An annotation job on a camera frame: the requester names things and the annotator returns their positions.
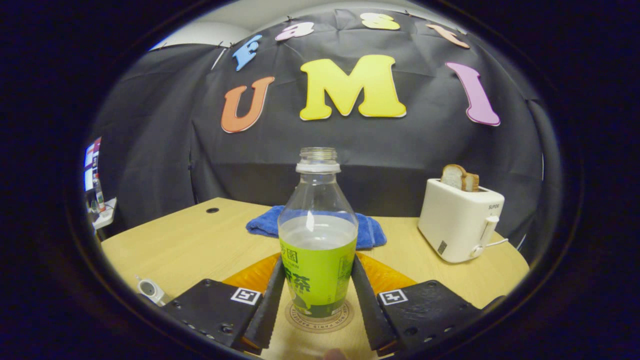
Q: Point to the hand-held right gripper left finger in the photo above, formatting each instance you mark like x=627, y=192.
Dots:
x=270, y=310

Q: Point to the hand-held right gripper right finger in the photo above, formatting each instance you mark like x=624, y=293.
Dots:
x=365, y=310

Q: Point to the round brown coaster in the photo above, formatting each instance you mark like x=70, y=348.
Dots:
x=320, y=326

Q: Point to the green label water bottle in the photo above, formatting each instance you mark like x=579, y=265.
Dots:
x=317, y=270

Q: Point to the red cap plastic bottle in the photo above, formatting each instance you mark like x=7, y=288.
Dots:
x=100, y=197

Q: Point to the blue towel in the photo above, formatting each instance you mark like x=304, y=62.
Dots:
x=262, y=225

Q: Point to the white toaster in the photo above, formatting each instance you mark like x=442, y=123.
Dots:
x=450, y=225

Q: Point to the toast bread slice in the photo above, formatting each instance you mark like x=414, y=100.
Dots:
x=452, y=177
x=472, y=182

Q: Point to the black backdrop cloth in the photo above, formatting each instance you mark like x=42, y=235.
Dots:
x=400, y=150

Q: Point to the white side table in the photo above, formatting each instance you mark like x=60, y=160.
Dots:
x=106, y=215

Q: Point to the computer monitor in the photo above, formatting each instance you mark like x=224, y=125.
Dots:
x=91, y=167

